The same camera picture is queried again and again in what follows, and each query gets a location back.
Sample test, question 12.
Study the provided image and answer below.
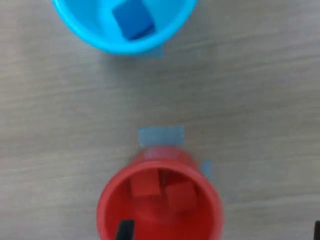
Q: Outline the red cube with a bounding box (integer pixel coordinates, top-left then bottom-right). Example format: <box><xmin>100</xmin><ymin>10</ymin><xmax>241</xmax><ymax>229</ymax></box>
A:
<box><xmin>128</xmin><ymin>172</ymin><xmax>161</xmax><ymax>199</ymax></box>
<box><xmin>164</xmin><ymin>180</ymin><xmax>198</xmax><ymax>215</ymax></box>

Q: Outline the blue cube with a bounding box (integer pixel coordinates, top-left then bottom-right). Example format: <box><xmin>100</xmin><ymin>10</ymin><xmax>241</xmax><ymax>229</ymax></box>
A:
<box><xmin>111</xmin><ymin>0</ymin><xmax>156</xmax><ymax>41</ymax></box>

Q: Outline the red plastic cup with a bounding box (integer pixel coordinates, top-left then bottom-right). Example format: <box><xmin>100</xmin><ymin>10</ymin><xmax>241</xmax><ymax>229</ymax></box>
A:
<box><xmin>96</xmin><ymin>146</ymin><xmax>224</xmax><ymax>240</ymax></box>

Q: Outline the blue-grey tape piece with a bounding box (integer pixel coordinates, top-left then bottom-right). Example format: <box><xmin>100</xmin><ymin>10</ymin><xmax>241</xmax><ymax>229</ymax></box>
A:
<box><xmin>138</xmin><ymin>125</ymin><xmax>186</xmax><ymax>148</ymax></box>
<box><xmin>201</xmin><ymin>159</ymin><xmax>213</xmax><ymax>180</ymax></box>

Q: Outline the blue plastic cup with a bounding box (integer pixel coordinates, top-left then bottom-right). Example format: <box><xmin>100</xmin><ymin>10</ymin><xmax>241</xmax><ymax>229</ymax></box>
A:
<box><xmin>51</xmin><ymin>0</ymin><xmax>198</xmax><ymax>56</ymax></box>

